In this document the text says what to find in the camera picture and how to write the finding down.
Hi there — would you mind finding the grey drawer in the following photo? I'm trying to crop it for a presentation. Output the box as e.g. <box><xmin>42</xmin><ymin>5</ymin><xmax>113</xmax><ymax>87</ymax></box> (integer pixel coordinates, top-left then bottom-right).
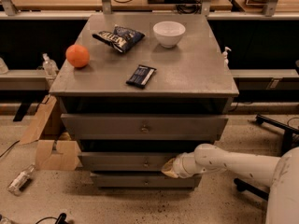
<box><xmin>61</xmin><ymin>114</ymin><xmax>228</xmax><ymax>142</ymax></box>
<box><xmin>78</xmin><ymin>152</ymin><xmax>177</xmax><ymax>172</ymax></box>
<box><xmin>91</xmin><ymin>172</ymin><xmax>201</xmax><ymax>189</ymax></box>

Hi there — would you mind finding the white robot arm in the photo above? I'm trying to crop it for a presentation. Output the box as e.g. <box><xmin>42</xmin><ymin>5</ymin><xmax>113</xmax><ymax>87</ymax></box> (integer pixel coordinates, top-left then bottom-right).
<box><xmin>162</xmin><ymin>144</ymin><xmax>299</xmax><ymax>224</ymax></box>

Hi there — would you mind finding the grey bottom drawer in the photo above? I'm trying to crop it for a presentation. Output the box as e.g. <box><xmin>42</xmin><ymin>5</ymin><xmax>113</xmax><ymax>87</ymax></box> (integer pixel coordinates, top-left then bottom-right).
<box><xmin>91</xmin><ymin>172</ymin><xmax>201</xmax><ymax>189</ymax></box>

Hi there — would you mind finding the grey wooden drawer cabinet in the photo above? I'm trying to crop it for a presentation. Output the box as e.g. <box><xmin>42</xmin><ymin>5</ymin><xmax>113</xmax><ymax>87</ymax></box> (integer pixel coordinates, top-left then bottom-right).
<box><xmin>49</xmin><ymin>13</ymin><xmax>240</xmax><ymax>190</ymax></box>

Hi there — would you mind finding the grey top drawer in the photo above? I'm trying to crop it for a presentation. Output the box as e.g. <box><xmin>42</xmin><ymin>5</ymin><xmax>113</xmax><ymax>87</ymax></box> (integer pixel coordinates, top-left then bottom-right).
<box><xmin>61</xmin><ymin>114</ymin><xmax>228</xmax><ymax>142</ymax></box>

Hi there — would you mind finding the dark blue snack packet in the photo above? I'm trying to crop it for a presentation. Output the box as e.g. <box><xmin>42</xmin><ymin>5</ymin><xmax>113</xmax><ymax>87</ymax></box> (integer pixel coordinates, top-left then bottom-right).
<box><xmin>126</xmin><ymin>64</ymin><xmax>156</xmax><ymax>89</ymax></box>

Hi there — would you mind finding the brown cardboard box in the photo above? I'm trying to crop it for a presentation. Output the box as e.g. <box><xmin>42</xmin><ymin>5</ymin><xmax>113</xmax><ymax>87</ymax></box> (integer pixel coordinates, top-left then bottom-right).
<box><xmin>20</xmin><ymin>95</ymin><xmax>81</xmax><ymax>171</ymax></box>

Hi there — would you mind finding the black chair base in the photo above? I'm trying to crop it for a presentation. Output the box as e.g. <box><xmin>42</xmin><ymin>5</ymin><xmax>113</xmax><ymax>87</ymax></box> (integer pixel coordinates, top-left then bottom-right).
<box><xmin>233</xmin><ymin>113</ymin><xmax>299</xmax><ymax>202</ymax></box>

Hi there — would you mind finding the white pump bottle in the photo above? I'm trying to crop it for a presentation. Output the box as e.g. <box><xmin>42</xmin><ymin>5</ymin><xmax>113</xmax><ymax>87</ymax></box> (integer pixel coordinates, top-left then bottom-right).
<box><xmin>222</xmin><ymin>47</ymin><xmax>232</xmax><ymax>65</ymax></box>

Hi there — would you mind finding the white ceramic bowl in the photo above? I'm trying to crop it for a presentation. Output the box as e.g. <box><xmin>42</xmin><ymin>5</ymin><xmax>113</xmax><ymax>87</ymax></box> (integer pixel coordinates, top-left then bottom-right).
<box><xmin>153</xmin><ymin>21</ymin><xmax>186</xmax><ymax>48</ymax></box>

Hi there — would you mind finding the blue chip bag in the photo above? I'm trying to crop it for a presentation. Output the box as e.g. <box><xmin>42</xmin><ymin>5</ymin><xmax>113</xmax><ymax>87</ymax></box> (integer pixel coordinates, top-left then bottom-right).
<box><xmin>93</xmin><ymin>25</ymin><xmax>145</xmax><ymax>53</ymax></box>

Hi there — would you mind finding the orange fruit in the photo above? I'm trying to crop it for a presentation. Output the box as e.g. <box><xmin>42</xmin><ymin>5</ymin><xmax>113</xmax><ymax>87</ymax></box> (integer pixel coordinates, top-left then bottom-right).
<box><xmin>65</xmin><ymin>44</ymin><xmax>90</xmax><ymax>68</ymax></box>

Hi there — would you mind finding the clear bottle on floor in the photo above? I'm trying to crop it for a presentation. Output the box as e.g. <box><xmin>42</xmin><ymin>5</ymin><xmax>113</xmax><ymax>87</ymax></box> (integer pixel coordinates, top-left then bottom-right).
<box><xmin>7</xmin><ymin>164</ymin><xmax>36</xmax><ymax>195</ymax></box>

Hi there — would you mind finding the wooden desk in background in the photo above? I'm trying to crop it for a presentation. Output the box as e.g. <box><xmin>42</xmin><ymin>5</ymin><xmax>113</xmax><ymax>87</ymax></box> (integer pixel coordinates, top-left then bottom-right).
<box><xmin>12</xmin><ymin>0</ymin><xmax>176</xmax><ymax>11</ymax></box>

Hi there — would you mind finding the black cable on floor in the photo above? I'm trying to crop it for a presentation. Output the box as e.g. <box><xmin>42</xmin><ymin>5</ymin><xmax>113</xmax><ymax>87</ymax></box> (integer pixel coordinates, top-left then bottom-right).
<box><xmin>34</xmin><ymin>212</ymin><xmax>68</xmax><ymax>224</ymax></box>

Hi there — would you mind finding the clear bottle on rail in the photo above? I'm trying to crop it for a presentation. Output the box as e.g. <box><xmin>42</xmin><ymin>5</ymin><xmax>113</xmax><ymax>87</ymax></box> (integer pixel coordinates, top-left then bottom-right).
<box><xmin>43</xmin><ymin>53</ymin><xmax>59</xmax><ymax>77</ymax></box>

